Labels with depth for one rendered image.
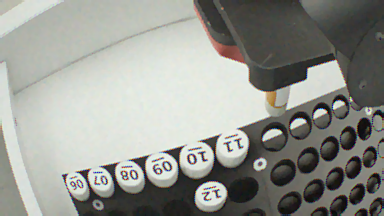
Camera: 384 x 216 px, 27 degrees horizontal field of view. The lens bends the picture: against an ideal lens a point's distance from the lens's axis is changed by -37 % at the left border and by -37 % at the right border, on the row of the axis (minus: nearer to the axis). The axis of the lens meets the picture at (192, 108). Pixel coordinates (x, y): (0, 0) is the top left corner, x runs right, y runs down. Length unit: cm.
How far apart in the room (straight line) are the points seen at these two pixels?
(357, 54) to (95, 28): 34
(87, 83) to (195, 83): 5
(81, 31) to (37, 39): 4
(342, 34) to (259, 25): 12
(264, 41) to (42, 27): 21
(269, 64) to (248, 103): 25
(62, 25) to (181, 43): 9
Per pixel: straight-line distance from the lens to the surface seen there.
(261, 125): 47
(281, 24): 30
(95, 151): 53
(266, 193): 46
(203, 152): 45
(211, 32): 32
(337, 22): 18
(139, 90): 54
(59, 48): 53
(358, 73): 20
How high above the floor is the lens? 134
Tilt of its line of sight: 69 degrees down
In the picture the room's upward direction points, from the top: 2 degrees clockwise
